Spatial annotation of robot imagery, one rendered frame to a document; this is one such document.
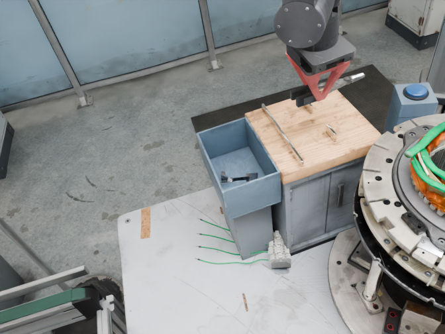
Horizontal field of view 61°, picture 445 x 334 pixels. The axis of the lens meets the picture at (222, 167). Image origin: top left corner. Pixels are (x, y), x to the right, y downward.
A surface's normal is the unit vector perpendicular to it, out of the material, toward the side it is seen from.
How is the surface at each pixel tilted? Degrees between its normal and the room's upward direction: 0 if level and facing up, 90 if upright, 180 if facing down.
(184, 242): 0
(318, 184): 90
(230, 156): 0
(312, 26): 94
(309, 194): 90
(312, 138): 0
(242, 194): 90
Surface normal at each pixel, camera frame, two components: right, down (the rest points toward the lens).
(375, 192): -0.15, -0.67
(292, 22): -0.36, 0.76
